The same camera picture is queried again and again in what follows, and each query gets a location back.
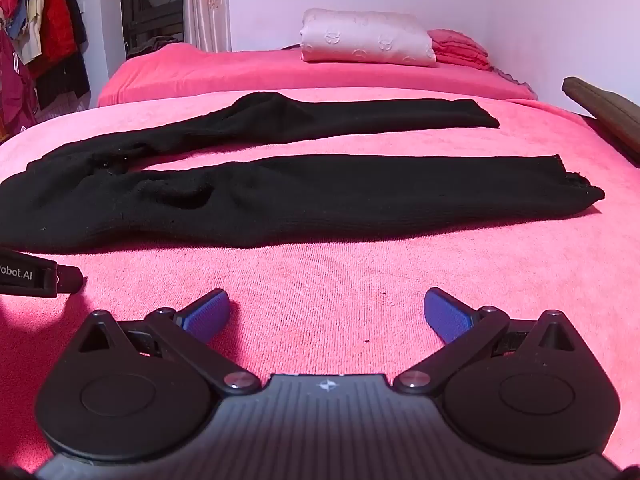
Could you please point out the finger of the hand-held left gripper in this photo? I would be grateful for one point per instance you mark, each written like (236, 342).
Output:
(69, 280)

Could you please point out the cream hanging shirt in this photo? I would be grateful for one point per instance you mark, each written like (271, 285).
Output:
(34, 25)

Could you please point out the maroon hanging jacket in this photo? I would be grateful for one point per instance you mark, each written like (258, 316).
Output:
(15, 90)

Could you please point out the dark cloth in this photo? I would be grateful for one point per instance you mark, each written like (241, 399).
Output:
(152, 46)

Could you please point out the black pants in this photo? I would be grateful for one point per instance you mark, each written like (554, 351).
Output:
(310, 200)

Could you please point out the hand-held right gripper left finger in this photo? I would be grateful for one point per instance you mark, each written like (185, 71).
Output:
(207, 314)

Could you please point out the pink floral curtain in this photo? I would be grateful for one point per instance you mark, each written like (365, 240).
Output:
(207, 5)

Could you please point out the red hanging jacket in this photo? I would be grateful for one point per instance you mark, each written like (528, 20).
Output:
(57, 25)

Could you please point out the folded pink blanket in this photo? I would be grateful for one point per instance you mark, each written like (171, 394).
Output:
(460, 51)

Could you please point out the dark window frame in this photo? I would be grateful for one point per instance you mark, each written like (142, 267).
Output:
(150, 0)

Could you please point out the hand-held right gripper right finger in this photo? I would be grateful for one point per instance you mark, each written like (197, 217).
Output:
(445, 314)

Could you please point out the black hanging coat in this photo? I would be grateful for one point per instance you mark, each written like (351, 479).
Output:
(72, 70)

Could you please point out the folded cream quilt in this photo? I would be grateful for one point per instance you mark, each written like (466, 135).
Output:
(365, 40)

